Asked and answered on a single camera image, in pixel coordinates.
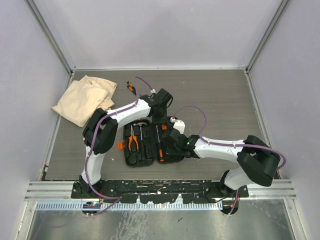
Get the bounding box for black orange grip screwdriver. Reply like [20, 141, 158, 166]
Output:
[156, 125, 165, 163]

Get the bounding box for black plastic tool case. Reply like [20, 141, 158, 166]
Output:
[117, 119, 183, 168]

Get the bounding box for orange black needle nose pliers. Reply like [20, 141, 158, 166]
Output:
[128, 125, 139, 153]

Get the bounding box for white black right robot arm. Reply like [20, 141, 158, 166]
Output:
[161, 128, 280, 197]

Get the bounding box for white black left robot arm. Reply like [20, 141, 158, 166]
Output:
[79, 88, 173, 198]

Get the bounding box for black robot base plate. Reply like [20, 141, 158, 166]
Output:
[71, 179, 250, 205]

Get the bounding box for beige cloth drawstring bag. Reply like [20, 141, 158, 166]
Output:
[52, 75, 118, 128]

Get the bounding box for white slotted cable duct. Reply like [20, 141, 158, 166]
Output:
[35, 200, 223, 211]

